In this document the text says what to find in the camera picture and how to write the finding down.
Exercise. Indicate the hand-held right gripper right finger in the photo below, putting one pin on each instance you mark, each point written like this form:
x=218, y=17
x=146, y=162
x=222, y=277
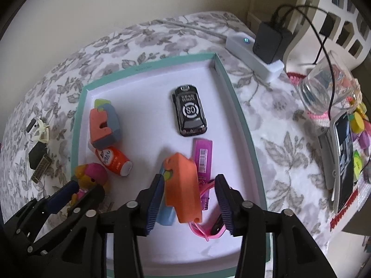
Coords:
x=224, y=205

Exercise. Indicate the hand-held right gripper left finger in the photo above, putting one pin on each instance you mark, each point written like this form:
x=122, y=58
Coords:
x=155, y=205

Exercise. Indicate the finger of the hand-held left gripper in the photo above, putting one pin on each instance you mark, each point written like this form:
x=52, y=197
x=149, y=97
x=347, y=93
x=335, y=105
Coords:
x=91, y=198
x=62, y=196

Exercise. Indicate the pink-haired doll figure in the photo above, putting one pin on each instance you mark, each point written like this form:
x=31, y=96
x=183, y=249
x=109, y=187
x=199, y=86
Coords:
x=94, y=173

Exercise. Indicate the orange and white glue bottle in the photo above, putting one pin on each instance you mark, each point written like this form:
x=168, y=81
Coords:
x=114, y=159

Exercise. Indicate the magenta packet with barcode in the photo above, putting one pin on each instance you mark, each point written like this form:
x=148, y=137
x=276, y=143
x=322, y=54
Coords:
x=203, y=153

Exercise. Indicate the orange and grey puzzle toy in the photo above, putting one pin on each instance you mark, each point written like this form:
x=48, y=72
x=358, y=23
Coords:
x=101, y=127

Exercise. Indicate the black toy car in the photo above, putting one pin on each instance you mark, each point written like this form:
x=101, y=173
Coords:
x=189, y=110

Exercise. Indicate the teal-rimmed white tray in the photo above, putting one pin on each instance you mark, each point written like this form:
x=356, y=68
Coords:
x=145, y=92

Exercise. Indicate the black hexagonal key tag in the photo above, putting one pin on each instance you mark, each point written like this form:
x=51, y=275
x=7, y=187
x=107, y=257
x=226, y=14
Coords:
x=37, y=155

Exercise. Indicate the small black and white gadget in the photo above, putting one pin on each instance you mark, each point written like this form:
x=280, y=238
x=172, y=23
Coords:
x=31, y=126

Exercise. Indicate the grey phone case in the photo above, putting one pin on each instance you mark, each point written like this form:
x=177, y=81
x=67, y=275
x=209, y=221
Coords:
x=326, y=156

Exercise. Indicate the red and white knitted mat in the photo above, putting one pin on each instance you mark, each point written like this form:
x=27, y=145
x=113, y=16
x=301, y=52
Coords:
x=350, y=205

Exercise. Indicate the pink and white crochet coaster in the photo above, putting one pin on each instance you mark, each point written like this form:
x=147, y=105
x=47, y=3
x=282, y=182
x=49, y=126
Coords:
x=318, y=118

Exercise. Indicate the silver tablet device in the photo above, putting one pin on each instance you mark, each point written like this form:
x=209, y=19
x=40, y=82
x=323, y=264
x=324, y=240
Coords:
x=345, y=156

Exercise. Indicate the clear drinking glass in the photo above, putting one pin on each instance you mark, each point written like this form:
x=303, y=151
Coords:
x=318, y=92

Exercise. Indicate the pile of colourful beads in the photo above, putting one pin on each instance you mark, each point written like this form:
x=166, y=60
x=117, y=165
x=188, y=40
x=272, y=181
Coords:
x=359, y=139

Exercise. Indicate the white power strip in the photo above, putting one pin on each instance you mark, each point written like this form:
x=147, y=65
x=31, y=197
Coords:
x=246, y=49

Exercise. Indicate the black charger block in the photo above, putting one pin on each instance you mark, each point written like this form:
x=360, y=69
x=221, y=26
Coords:
x=271, y=42

